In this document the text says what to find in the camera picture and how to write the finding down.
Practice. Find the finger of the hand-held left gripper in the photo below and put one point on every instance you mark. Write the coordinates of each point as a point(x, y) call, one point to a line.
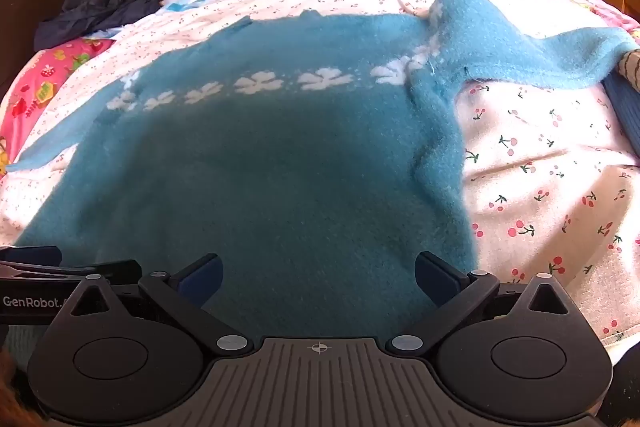
point(60, 270)

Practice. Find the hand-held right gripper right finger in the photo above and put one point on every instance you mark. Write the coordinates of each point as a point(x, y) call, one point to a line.
point(436, 279)

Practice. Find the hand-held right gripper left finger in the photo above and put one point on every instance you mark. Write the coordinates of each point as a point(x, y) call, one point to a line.
point(202, 279)

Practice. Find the blue sweater with white flowers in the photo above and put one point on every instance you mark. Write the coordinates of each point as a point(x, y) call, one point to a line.
point(280, 157)

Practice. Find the person's left forearm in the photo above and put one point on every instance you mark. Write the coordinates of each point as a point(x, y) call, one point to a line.
point(10, 382)

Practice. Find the dark navy clothes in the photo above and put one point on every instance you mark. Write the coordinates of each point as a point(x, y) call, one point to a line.
point(105, 4)

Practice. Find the white cherry print blanket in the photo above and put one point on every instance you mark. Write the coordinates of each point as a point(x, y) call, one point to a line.
point(525, 167)

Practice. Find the dark blue knit garment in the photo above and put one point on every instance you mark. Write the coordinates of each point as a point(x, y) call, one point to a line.
point(625, 112)

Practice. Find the beige striped knit sweater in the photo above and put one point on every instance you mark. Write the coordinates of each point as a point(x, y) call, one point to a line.
point(631, 69)

